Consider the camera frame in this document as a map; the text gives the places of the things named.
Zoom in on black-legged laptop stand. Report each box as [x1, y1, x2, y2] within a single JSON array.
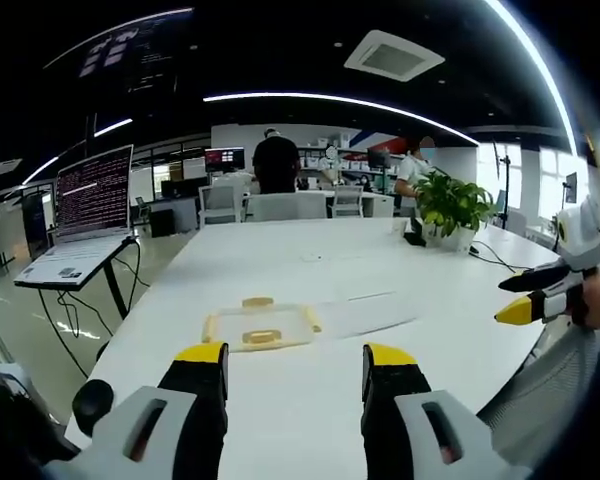
[[13, 234, 142, 322]]

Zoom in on shelf with white boxes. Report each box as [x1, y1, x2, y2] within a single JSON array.
[[294, 143, 372, 177]]

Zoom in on dark standing display panel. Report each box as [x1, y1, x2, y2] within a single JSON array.
[[21, 191, 50, 262]]

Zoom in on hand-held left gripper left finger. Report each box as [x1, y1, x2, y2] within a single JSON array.
[[44, 341, 230, 480]]

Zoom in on black cable on table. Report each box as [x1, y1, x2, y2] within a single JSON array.
[[468, 239, 527, 275]]

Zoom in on white open laptop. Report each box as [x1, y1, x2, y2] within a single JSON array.
[[13, 144, 135, 290]]

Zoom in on person's right hand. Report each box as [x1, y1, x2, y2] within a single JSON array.
[[582, 273, 600, 331]]

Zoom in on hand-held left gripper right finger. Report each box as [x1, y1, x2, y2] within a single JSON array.
[[360, 342, 532, 480]]

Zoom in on small black box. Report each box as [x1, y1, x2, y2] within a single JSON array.
[[402, 217, 428, 248]]

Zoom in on computer monitor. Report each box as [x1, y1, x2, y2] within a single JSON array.
[[366, 148, 393, 172], [204, 146, 246, 174]]

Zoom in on grey mesh office chair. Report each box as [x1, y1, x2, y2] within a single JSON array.
[[477, 322, 600, 454]]

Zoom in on black round knob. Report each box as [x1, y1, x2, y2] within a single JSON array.
[[71, 379, 117, 434]]

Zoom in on black cabinet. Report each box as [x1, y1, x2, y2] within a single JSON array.
[[149, 208, 177, 238]]

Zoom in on ceiling light strip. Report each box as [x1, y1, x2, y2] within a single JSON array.
[[21, 117, 134, 187], [483, 0, 582, 157], [202, 91, 481, 147]]

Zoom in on potted green plant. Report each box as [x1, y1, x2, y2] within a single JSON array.
[[411, 168, 497, 254]]

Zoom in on black laptop cable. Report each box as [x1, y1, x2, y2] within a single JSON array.
[[36, 236, 147, 377]]

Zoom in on ceiling air conditioner vent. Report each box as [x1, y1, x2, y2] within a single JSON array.
[[343, 29, 447, 84]]

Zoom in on black tripod stand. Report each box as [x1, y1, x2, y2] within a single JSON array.
[[491, 139, 515, 232]]

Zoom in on clear container lid yellow latches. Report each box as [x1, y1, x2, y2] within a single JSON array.
[[201, 296, 325, 354]]

